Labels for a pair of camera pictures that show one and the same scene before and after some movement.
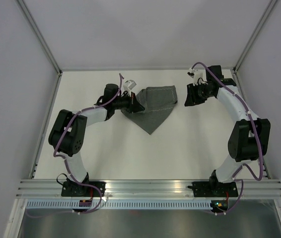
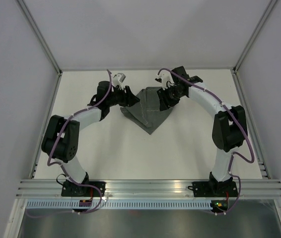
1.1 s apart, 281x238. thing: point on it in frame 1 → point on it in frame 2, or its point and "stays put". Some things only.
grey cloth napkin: (157, 101) stays put
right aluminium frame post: (270, 8) stays put
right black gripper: (192, 99) → (164, 101)
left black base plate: (70, 189) stays put
